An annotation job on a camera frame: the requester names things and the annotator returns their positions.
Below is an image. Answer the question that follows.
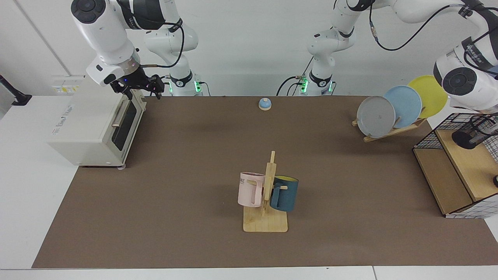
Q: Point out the black mesh pen holder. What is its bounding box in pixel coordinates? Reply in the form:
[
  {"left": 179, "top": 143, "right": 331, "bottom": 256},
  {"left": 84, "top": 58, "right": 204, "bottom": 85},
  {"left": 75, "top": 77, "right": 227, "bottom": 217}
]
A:
[{"left": 451, "top": 114, "right": 498, "bottom": 149}]

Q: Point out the pink cup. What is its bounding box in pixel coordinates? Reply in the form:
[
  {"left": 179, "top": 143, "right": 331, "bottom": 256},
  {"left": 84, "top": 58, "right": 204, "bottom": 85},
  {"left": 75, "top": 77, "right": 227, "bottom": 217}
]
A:
[{"left": 238, "top": 172, "right": 265, "bottom": 208}]

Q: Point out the brown table cloth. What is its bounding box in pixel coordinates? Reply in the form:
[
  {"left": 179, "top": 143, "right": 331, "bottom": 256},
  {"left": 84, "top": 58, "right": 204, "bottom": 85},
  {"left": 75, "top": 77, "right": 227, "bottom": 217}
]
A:
[{"left": 32, "top": 96, "right": 498, "bottom": 269}]

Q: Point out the pale toaster oven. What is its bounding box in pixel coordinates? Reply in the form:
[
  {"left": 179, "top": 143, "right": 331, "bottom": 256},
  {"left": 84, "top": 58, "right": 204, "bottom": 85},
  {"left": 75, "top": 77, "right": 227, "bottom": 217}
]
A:
[{"left": 47, "top": 74, "right": 147, "bottom": 169}]

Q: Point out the wooden plate rack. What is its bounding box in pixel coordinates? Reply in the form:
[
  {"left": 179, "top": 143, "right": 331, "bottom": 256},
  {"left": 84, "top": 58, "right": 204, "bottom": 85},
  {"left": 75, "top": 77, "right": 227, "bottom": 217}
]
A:
[{"left": 352, "top": 117, "right": 428, "bottom": 143}]

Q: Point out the yellow plate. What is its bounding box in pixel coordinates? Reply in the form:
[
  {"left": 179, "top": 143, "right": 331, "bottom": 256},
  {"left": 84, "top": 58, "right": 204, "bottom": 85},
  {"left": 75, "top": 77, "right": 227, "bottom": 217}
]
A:
[{"left": 407, "top": 75, "right": 448, "bottom": 119}]

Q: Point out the light blue plate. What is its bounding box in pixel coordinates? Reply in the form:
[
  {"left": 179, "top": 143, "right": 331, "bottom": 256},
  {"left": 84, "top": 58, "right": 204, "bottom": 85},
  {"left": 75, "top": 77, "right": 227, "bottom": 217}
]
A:
[{"left": 383, "top": 86, "right": 423, "bottom": 129}]

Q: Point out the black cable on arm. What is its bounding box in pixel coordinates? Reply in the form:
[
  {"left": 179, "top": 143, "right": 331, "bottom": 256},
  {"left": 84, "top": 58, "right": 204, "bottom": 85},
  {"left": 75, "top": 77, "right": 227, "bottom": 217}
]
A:
[
  {"left": 139, "top": 19, "right": 185, "bottom": 69},
  {"left": 368, "top": 0, "right": 498, "bottom": 76}
]

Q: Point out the white socket box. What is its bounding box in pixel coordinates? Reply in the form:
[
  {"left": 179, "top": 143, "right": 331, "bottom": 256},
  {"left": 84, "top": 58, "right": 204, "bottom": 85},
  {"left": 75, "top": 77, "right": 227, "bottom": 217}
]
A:
[{"left": 52, "top": 75, "right": 85, "bottom": 96}]

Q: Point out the wooden cup stand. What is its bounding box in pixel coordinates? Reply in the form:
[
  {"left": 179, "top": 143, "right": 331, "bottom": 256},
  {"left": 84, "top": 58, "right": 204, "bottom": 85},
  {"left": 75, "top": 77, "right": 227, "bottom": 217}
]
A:
[{"left": 243, "top": 151, "right": 289, "bottom": 233}]

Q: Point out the grey plate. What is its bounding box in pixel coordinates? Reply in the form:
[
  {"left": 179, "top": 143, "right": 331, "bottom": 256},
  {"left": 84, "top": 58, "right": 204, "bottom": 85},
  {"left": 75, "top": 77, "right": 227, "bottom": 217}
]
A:
[{"left": 356, "top": 96, "right": 396, "bottom": 138}]

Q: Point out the wire basket with wooden floor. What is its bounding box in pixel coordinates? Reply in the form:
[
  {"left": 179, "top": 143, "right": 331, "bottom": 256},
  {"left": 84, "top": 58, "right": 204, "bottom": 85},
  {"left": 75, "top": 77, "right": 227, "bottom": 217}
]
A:
[{"left": 412, "top": 113, "right": 498, "bottom": 219}]

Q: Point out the dark blue cup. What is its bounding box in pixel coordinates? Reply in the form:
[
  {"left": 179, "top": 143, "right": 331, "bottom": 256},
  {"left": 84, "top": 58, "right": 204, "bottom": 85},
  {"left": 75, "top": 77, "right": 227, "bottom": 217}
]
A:
[{"left": 270, "top": 176, "right": 299, "bottom": 212}]

